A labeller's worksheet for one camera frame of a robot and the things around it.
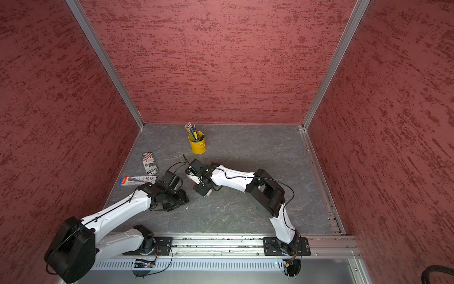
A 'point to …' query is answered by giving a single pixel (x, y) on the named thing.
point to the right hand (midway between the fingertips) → (204, 190)
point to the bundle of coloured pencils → (193, 130)
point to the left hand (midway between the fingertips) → (184, 206)
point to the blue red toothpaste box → (138, 180)
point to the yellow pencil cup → (199, 147)
